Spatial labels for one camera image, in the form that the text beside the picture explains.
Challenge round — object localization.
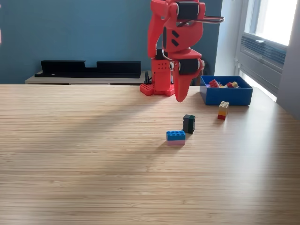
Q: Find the cream orange red brick stack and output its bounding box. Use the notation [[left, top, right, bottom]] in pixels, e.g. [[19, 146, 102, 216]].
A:
[[217, 101, 230, 121]]

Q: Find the blue plastic bin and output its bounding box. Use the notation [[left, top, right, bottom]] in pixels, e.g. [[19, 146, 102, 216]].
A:
[[199, 75, 254, 106]]

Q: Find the dark wooden chair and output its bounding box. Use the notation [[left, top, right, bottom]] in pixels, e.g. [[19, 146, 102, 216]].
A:
[[187, 55, 209, 86]]

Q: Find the grey dark green brick stack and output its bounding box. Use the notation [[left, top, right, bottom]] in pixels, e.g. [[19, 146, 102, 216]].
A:
[[182, 114, 196, 135]]

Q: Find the blue pink brick stack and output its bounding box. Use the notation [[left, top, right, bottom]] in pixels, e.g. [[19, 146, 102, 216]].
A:
[[165, 130, 186, 146]]

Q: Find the grey radiator unit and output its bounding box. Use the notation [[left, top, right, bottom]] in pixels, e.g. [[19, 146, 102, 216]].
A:
[[238, 32, 288, 94]]

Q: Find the pale wooden sideboard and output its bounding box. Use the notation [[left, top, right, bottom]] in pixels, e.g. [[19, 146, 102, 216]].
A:
[[24, 70, 188, 85]]

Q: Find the white window frame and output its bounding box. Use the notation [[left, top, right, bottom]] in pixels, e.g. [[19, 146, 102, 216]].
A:
[[243, 0, 297, 46]]

